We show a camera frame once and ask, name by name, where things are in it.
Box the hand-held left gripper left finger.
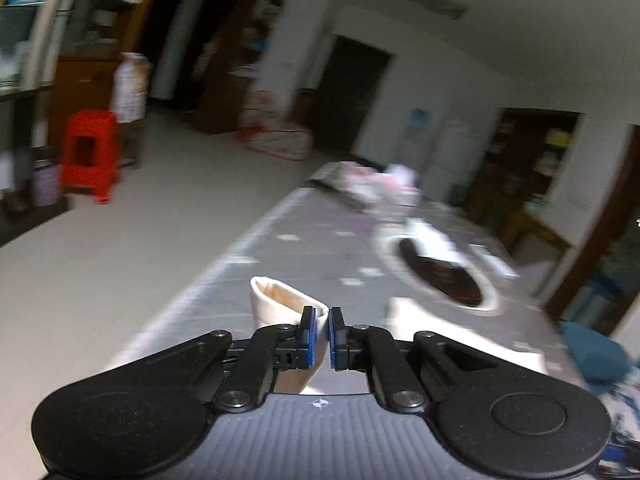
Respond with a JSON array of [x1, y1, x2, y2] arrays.
[[170, 306, 328, 412]]

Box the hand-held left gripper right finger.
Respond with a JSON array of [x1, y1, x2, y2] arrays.
[[327, 306, 481, 415]]

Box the cream garment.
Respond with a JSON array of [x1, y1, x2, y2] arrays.
[[249, 276, 551, 396]]

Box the grey star-print tablecloth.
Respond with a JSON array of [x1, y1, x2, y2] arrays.
[[105, 160, 588, 396]]

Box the round black induction cooktop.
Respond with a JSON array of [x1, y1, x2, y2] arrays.
[[376, 224, 502, 317]]

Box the crumpled white tissue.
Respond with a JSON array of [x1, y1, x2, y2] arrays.
[[404, 217, 469, 267]]

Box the polka-dot play tent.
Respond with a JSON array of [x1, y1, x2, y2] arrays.
[[238, 88, 315, 162]]

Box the white refrigerator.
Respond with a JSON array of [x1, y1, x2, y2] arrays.
[[425, 120, 482, 202]]

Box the water dispenser with blue bottle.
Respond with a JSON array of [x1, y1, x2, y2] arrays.
[[397, 107, 434, 162]]

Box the wooden side table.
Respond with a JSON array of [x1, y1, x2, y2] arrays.
[[499, 204, 577, 263]]

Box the dark wooden door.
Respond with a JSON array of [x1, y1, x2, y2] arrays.
[[312, 34, 392, 154]]

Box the blue cushioned chair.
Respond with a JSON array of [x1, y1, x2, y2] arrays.
[[559, 320, 632, 384]]

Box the small wooden stool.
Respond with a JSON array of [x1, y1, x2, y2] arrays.
[[117, 119, 146, 170]]

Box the red plastic stool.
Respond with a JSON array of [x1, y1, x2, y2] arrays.
[[59, 109, 121, 205]]

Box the tall wooden shelf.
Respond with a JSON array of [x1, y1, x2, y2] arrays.
[[192, 0, 286, 135]]

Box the purple trash bin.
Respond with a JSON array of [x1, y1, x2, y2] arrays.
[[32, 158, 64, 207]]

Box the printed paper sack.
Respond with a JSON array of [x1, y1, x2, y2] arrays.
[[110, 52, 151, 124]]

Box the brown shoes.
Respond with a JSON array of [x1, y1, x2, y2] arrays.
[[1, 189, 30, 213]]

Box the wooden glass display cabinet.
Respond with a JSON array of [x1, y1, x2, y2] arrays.
[[0, 0, 167, 161]]

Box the wooden wall shelf unit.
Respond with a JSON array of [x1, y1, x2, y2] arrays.
[[469, 107, 584, 241]]

